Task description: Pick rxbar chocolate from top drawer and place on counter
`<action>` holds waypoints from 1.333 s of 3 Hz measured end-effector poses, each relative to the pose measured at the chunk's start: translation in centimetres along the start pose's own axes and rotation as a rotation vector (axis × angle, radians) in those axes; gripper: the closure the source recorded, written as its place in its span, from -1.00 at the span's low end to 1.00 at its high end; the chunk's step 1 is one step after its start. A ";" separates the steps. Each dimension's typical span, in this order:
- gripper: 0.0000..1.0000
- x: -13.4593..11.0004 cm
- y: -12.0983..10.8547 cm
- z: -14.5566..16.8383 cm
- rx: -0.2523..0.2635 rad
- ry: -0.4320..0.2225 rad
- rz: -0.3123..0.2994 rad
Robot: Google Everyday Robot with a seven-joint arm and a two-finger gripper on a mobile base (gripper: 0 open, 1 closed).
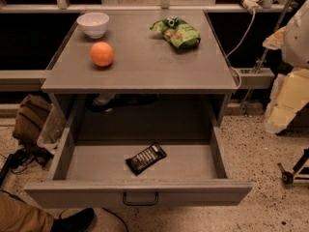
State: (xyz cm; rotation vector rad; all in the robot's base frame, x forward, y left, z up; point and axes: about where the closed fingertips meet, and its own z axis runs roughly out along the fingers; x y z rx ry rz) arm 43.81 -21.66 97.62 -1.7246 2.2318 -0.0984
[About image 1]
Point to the white ceramic bowl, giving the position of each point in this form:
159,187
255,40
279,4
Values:
94,25

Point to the clear plastic bin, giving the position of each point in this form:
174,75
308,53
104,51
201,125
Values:
52,130

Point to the black drawer handle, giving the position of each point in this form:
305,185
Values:
140,198

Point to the tan trouser leg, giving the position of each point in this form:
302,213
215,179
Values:
18,216

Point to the grey open drawer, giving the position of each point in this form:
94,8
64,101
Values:
89,168

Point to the black shoe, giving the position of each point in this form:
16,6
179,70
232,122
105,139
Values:
78,222

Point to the metal tripod pole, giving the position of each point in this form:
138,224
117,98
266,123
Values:
256,69

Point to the grey cabinet counter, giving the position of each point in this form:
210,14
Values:
145,64

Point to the orange fruit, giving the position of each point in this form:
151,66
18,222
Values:
102,54

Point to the black rxbar chocolate wrapper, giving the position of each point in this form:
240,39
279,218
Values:
146,158

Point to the green chip bag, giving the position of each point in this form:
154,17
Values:
177,32

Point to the white power adapter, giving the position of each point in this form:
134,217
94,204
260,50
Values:
249,5

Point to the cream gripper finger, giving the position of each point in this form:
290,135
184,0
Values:
289,94
275,40

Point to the black caster wheel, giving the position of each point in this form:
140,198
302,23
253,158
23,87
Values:
287,177

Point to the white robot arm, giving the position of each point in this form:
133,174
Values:
295,48

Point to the brown backpack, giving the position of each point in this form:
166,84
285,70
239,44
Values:
29,121

